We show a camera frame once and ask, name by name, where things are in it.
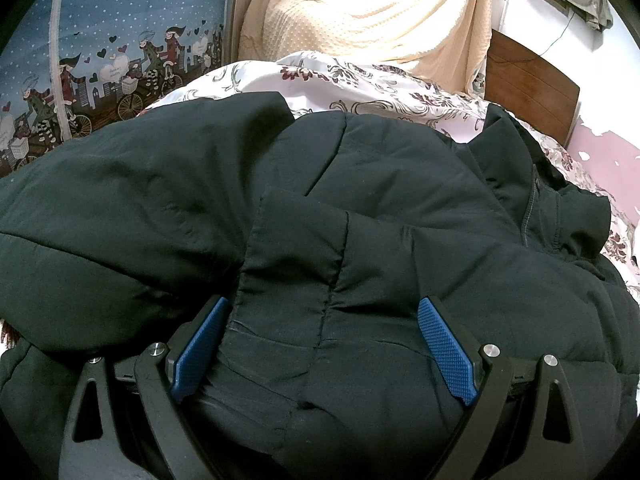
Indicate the white pole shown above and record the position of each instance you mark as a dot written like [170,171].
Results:
[59,60]

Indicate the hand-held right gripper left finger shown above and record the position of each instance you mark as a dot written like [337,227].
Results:
[197,347]

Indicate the blue printed curtain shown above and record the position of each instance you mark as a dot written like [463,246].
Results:
[125,20]

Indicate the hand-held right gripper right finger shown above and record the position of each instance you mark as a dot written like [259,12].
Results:
[447,355]

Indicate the cream textured blanket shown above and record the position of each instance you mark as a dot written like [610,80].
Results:
[360,20]

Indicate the black padded jacket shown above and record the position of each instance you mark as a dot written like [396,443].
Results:
[350,185]

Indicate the white floral bedspread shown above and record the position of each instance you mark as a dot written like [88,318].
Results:
[380,90]

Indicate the brown wooden headboard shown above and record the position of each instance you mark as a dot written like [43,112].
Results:
[530,90]

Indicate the wooden bed post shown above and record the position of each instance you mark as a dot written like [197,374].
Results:
[233,20]

